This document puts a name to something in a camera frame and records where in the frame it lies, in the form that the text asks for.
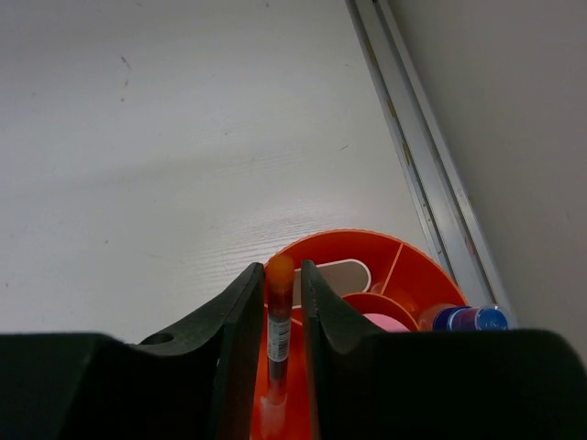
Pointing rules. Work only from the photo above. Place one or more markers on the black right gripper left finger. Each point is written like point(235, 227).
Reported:
point(194, 379)

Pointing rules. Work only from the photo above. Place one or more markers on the blue spray bottle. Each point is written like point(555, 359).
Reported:
point(445, 317)

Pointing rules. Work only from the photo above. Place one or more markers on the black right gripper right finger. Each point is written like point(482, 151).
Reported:
point(367, 383)

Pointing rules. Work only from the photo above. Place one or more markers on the aluminium side rail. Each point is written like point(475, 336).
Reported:
point(454, 237)

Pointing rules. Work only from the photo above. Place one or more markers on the orange round organizer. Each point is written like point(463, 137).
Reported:
point(404, 282)

